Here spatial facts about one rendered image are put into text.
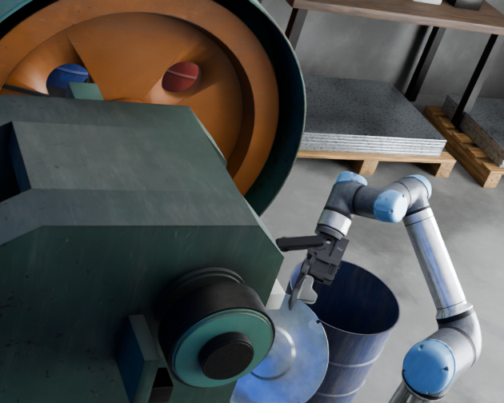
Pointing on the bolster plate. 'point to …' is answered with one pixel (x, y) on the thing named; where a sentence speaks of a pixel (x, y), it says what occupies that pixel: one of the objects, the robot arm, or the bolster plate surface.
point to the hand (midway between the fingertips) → (289, 304)
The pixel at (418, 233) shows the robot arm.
